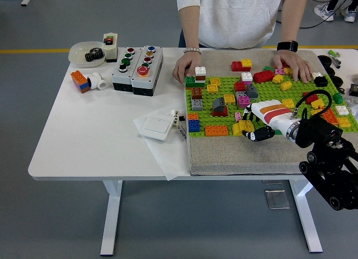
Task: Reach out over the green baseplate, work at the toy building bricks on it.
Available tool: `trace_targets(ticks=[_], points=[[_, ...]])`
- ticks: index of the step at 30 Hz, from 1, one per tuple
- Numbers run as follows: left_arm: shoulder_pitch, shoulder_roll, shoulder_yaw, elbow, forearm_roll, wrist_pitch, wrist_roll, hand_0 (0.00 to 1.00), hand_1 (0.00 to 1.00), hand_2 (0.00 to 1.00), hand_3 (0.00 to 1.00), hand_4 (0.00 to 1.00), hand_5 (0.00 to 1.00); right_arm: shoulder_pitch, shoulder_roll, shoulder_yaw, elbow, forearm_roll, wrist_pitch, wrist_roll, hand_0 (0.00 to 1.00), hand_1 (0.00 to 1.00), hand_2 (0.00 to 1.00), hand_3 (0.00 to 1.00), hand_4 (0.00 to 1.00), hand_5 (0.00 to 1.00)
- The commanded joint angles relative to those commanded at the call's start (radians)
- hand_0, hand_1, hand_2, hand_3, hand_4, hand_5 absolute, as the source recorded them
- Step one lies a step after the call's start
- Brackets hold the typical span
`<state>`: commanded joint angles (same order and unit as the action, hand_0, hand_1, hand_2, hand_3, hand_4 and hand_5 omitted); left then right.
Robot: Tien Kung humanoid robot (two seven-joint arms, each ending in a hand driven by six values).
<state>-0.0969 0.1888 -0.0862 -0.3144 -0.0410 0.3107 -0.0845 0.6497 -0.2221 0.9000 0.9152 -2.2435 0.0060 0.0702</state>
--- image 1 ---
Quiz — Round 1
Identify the cream red-green switch box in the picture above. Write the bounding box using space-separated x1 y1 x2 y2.
102 32 119 63

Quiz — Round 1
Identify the white labelled connector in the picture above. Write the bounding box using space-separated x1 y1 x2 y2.
170 109 181 130

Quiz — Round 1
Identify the dark grey slope brick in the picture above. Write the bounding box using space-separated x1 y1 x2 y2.
246 84 260 100

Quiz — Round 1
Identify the black metal gear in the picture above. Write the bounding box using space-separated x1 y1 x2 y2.
84 48 106 63

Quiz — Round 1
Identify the green studded baseplate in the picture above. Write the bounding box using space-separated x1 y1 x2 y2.
185 73 358 138

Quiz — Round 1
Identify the black square brick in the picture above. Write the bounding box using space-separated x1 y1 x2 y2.
313 76 329 88

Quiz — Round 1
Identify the translucent paper sheet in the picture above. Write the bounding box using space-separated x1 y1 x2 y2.
132 109 194 182

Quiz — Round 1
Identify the printed label strip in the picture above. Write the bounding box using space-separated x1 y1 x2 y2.
176 126 188 142

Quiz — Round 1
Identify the red long brick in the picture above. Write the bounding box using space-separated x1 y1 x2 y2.
253 70 276 84

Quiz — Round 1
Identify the black floor cable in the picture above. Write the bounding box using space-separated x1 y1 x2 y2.
275 0 358 29

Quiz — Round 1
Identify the white pipe tee fitting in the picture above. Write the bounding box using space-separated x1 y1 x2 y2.
87 72 108 91

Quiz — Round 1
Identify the multicoloured brick stack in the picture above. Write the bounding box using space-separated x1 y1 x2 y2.
70 70 91 95

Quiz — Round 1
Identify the person's left hand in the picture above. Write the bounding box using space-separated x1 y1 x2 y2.
272 50 313 84

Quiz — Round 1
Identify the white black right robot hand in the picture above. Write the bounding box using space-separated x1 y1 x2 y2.
241 100 297 142

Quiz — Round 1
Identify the grey emergency-stop control box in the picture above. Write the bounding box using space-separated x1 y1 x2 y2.
130 45 164 97

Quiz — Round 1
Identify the grey-brown mat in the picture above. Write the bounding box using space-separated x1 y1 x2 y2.
183 49 358 177

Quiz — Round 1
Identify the red slope brick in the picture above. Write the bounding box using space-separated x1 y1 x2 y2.
211 106 229 117

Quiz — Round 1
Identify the grey three-button control box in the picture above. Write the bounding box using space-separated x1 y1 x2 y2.
111 46 143 92

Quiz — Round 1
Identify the person's right hand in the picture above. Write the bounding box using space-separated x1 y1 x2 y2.
172 52 202 85

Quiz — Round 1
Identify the cream plastic bowl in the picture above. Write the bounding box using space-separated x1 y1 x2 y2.
68 41 106 69

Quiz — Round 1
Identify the person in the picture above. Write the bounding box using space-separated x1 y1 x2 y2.
172 0 313 85
313 0 358 23

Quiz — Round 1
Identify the black wristwatch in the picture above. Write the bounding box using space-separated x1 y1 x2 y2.
276 40 299 53

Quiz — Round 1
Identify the white wall switch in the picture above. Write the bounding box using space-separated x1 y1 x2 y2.
139 115 173 142

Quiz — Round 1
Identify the yellow curved brick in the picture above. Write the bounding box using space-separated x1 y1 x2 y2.
232 122 254 137

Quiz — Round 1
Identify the white table leg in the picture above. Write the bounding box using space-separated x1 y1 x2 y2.
289 180 324 253
100 180 124 257

